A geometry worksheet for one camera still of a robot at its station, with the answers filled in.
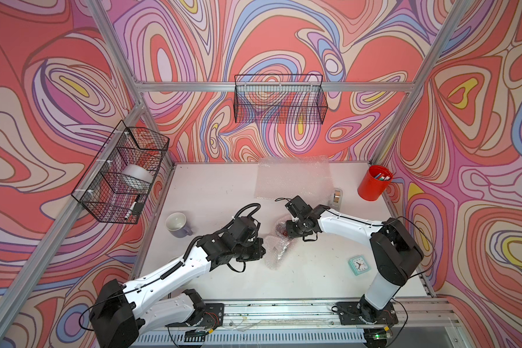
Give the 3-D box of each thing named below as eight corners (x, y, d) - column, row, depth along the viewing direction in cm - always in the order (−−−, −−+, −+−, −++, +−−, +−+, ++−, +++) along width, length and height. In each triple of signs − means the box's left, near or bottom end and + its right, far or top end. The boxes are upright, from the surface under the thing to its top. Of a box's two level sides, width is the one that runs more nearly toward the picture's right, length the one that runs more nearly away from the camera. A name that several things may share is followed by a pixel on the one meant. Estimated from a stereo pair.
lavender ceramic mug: (170, 238, 94) (162, 228, 87) (175, 222, 99) (168, 212, 92) (192, 238, 94) (186, 228, 87) (195, 222, 99) (190, 212, 92)
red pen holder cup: (361, 201, 106) (372, 183, 95) (355, 182, 113) (364, 164, 103) (384, 201, 106) (397, 183, 95) (376, 182, 113) (387, 164, 103)
